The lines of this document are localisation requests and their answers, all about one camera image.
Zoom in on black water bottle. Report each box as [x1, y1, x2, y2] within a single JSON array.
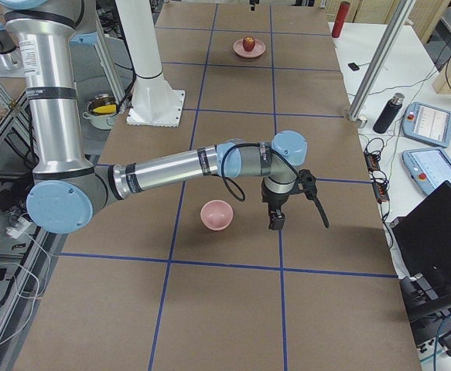
[[373, 93, 405, 134]]

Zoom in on pink bowl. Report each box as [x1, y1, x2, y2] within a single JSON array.
[[200, 199, 234, 231]]

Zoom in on white power adapter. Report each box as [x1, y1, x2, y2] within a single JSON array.
[[5, 216, 32, 239]]

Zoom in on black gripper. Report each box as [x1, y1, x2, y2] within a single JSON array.
[[261, 169, 316, 230]]

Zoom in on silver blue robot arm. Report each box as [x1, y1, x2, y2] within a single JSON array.
[[2, 1, 317, 234]]

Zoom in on red apple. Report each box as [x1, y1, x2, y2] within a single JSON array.
[[242, 36, 256, 52]]

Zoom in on upper teach pendant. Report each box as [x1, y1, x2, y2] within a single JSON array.
[[401, 102, 451, 148]]

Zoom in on white enamel pot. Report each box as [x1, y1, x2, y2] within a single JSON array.
[[82, 94, 117, 131]]

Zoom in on teach pendant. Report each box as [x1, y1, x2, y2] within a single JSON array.
[[401, 148, 451, 196], [401, 102, 451, 148]]

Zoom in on pink plate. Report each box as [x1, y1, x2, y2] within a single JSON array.
[[232, 36, 266, 59]]

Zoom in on aluminium frame post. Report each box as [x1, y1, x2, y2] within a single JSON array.
[[347, 0, 415, 128]]

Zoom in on small black box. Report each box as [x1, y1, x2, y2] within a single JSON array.
[[348, 63, 360, 71]]

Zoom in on black laptop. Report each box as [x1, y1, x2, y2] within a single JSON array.
[[391, 180, 451, 279]]

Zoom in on black orange cable adapters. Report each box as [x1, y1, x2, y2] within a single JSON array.
[[364, 138, 390, 204]]

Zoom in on red cylindrical bottle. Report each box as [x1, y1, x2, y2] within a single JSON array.
[[331, 1, 350, 38]]

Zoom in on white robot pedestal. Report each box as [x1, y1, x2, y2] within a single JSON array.
[[116, 0, 186, 127]]

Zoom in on lower teach pendant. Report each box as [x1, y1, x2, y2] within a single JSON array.
[[401, 148, 451, 196]]

